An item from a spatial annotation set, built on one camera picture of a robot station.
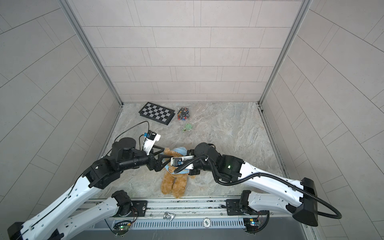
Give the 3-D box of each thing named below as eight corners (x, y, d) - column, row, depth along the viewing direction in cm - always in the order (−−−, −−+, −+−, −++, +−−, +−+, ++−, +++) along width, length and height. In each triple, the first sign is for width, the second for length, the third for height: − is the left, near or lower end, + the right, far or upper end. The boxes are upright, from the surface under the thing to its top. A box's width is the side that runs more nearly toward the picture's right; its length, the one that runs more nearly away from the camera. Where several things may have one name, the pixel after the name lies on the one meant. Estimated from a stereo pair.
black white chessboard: (139, 114, 110) (137, 112, 108) (148, 104, 117) (147, 101, 115) (167, 125, 104) (166, 122, 102) (175, 113, 111) (175, 110, 109)
